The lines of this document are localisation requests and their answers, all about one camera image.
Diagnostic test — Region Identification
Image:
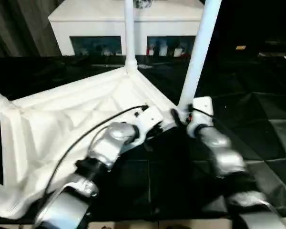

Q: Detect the white plastic table top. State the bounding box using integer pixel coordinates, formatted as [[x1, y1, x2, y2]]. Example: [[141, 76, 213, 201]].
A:
[[0, 66, 182, 219]]

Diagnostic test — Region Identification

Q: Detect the black mat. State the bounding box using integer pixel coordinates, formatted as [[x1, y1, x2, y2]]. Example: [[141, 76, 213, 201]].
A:
[[0, 54, 286, 222]]

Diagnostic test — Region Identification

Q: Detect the dark object on cabinet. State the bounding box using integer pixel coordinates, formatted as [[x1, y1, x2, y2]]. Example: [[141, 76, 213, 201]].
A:
[[133, 0, 153, 9]]

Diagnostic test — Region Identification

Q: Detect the white cabinet with glass doors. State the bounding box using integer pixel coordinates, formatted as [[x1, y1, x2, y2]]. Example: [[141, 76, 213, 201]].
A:
[[48, 0, 206, 57]]

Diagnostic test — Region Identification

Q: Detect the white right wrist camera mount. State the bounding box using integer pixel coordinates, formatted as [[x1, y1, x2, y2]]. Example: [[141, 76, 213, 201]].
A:
[[185, 96, 215, 138]]

